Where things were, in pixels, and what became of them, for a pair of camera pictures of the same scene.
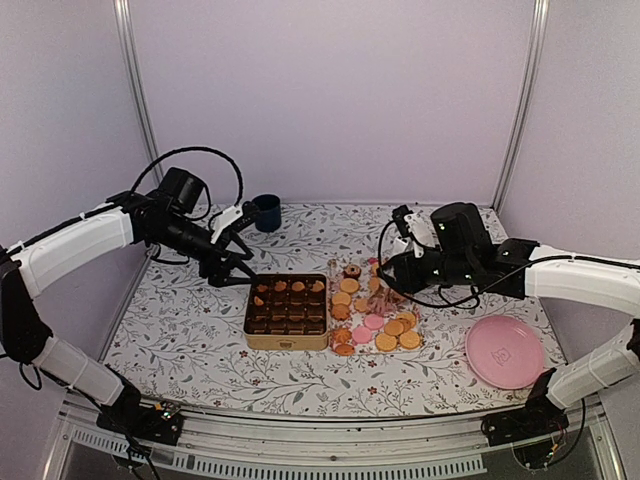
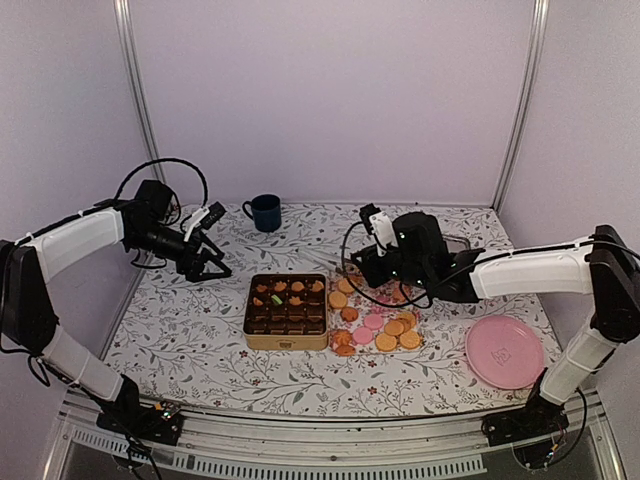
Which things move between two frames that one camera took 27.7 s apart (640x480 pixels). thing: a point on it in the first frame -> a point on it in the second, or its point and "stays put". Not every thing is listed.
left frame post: (127, 33) stays put
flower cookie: (318, 286) stays put
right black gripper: (407, 281) -> (368, 268)
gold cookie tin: (285, 311) stays put
